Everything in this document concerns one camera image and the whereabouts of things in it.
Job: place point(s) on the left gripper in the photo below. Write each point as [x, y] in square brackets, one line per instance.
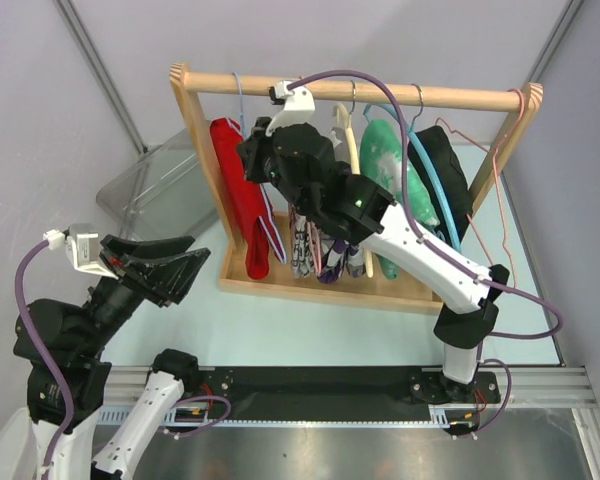
[163, 277]

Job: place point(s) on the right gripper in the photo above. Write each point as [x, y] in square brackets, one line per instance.
[251, 149]

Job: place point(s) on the red trousers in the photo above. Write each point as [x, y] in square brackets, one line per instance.
[251, 205]

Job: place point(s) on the light blue wire hanger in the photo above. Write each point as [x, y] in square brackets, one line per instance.
[240, 100]

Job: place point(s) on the black white print trousers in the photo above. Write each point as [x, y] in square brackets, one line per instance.
[301, 263]

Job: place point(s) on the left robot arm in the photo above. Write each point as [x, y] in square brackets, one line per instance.
[64, 344]

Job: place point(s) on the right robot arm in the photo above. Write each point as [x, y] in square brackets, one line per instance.
[300, 163]

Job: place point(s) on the cream wooden hanger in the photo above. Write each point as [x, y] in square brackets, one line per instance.
[343, 120]

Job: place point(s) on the green tie-dye trousers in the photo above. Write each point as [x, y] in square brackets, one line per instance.
[380, 159]

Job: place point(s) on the purple camouflage trousers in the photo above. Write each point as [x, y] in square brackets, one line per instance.
[339, 257]

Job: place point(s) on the blue plastic hanger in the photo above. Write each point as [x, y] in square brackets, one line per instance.
[455, 242]

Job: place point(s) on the clear plastic bin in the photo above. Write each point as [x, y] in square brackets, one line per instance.
[163, 195]

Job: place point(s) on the wooden clothes rack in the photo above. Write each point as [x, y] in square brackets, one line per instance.
[404, 294]

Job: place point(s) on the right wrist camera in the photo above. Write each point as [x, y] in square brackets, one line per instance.
[298, 106]

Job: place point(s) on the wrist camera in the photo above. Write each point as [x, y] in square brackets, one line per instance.
[298, 106]
[82, 246]

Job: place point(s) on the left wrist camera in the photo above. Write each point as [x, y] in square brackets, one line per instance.
[82, 246]

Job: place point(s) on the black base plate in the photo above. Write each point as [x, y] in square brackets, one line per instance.
[343, 394]

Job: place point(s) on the aluminium rail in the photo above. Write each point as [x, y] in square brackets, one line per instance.
[532, 388]

